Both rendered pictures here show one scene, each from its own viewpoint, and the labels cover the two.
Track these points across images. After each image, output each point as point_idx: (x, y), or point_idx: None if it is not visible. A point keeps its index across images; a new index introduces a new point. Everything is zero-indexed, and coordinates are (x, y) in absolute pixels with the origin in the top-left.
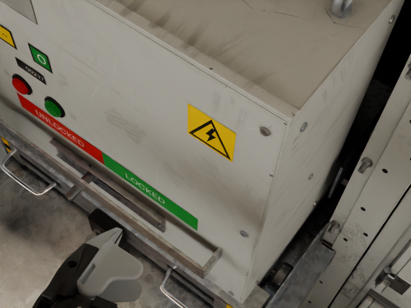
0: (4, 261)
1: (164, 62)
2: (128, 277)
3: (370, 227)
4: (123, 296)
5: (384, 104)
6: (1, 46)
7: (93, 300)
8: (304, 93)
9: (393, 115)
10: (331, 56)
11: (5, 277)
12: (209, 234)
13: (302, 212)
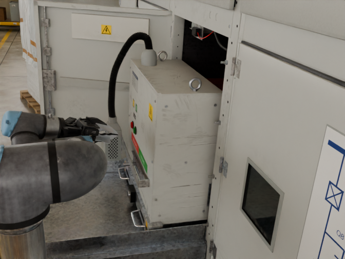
0: (96, 192)
1: (148, 89)
2: (107, 130)
3: (213, 219)
4: (104, 141)
5: None
6: (132, 109)
7: (94, 124)
8: (166, 93)
9: (217, 147)
10: (181, 92)
11: (92, 195)
12: (148, 173)
13: (191, 200)
